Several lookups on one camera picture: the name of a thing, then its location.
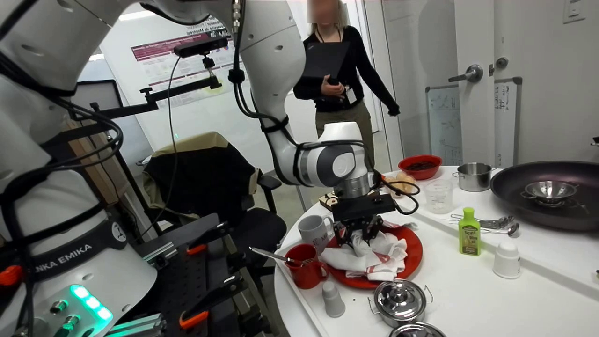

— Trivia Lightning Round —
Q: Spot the small steel bowl in pan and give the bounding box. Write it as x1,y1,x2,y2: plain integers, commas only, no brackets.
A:
522,180,578,208

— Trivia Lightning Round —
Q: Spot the whiteboard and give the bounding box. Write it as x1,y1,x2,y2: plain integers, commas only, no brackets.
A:
426,86,462,165

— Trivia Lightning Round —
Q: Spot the metal knife in mug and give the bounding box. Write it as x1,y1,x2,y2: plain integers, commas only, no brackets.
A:
249,247,295,264

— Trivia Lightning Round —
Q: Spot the red plate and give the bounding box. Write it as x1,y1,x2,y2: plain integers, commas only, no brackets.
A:
323,226,423,290

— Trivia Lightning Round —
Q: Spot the steel cup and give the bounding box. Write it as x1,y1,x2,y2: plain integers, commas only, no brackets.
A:
456,163,492,193

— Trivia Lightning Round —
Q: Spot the red mug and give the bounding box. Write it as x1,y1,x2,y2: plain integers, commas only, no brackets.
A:
286,243,325,288

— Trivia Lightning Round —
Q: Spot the small steel pot with handle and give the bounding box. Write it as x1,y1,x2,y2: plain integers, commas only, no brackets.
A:
389,322,445,337

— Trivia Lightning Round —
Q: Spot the person in black top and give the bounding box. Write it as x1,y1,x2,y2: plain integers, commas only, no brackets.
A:
293,0,400,170

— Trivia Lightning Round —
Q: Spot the dark frying pan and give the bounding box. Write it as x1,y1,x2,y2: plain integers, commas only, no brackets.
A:
490,161,599,230

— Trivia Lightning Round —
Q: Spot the white mug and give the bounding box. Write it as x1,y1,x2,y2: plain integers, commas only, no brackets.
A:
297,215,333,245

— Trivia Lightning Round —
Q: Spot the white towel with red stripes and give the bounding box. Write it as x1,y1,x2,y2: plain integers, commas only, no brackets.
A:
320,230,408,281

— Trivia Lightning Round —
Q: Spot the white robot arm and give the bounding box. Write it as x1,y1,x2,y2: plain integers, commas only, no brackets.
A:
0,0,378,243

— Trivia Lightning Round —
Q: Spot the clear plastic cup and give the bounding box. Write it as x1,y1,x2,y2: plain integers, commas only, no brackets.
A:
424,180,454,213

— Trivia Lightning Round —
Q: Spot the black office chair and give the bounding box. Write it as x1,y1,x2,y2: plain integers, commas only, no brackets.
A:
144,131,286,251

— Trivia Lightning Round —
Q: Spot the small steel lidded pot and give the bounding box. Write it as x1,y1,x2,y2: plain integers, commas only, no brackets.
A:
374,281,426,328

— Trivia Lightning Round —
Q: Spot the red bowl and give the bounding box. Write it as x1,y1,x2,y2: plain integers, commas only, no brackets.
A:
398,155,441,180

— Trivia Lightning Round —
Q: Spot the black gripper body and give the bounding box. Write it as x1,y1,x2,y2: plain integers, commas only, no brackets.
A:
331,193,395,232

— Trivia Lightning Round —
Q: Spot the white salt shaker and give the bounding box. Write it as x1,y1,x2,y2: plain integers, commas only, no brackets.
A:
492,241,520,279

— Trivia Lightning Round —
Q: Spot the green bottle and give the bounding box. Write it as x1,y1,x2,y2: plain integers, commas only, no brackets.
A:
458,206,481,254

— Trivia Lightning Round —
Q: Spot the robot control base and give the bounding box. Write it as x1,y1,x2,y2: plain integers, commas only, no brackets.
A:
1,168,157,337

